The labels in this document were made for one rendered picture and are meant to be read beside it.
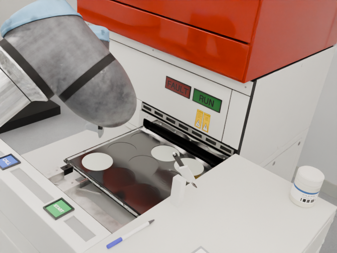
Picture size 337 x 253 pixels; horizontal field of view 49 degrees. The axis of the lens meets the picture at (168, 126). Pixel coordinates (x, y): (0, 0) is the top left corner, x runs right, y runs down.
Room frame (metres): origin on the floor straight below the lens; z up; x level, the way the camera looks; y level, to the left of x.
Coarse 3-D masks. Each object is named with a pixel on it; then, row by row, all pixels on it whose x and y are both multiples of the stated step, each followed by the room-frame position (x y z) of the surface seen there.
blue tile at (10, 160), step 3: (9, 156) 0.88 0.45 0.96; (0, 159) 0.86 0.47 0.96; (3, 159) 0.86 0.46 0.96; (6, 159) 0.86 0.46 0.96; (9, 159) 0.87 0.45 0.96; (12, 159) 0.87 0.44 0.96; (0, 162) 0.85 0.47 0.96; (3, 162) 0.85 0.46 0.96; (6, 162) 0.85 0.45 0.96; (9, 162) 0.85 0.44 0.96; (12, 162) 0.85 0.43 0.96; (15, 162) 0.85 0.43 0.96; (0, 165) 0.83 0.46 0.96; (3, 165) 0.83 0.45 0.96; (6, 165) 0.84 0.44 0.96
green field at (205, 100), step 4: (196, 92) 1.16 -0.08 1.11; (200, 92) 1.15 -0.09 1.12; (196, 96) 1.16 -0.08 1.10; (200, 96) 1.15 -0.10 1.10; (204, 96) 1.14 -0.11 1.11; (208, 96) 1.13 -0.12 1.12; (196, 100) 1.16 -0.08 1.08; (200, 100) 1.15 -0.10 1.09; (204, 100) 1.14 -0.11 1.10; (208, 100) 1.13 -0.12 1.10; (212, 100) 1.12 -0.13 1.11; (216, 100) 1.11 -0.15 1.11; (204, 104) 1.14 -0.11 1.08; (208, 104) 1.13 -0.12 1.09; (212, 104) 1.12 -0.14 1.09; (216, 104) 1.11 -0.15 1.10; (212, 108) 1.12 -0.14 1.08; (216, 108) 1.11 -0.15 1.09
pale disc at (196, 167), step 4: (184, 160) 1.06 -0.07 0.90; (188, 160) 1.06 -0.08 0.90; (192, 160) 1.07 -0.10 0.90; (196, 160) 1.07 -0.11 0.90; (184, 164) 1.04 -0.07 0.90; (188, 164) 1.04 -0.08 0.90; (192, 164) 1.04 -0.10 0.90; (196, 164) 1.04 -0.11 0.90; (200, 164) 1.05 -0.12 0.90; (176, 168) 1.01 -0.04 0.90; (192, 168) 1.02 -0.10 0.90; (196, 168) 1.02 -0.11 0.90; (200, 168) 1.02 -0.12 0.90; (192, 172) 1.00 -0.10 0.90; (196, 172) 1.00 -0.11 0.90; (200, 172) 1.00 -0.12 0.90
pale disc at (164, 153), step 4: (156, 148) 1.11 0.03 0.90; (160, 148) 1.12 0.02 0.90; (164, 148) 1.12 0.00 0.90; (168, 148) 1.12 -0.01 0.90; (172, 148) 1.13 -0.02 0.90; (152, 152) 1.09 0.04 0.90; (156, 152) 1.09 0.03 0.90; (160, 152) 1.09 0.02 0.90; (164, 152) 1.09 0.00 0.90; (168, 152) 1.10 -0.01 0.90; (172, 152) 1.10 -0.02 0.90; (176, 152) 1.10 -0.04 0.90; (156, 156) 1.06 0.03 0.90; (160, 156) 1.07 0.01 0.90; (164, 156) 1.07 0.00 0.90; (168, 156) 1.07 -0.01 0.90; (172, 156) 1.07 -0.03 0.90; (160, 160) 1.04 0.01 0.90; (164, 160) 1.04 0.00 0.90; (168, 160) 1.05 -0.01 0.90; (172, 160) 1.05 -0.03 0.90
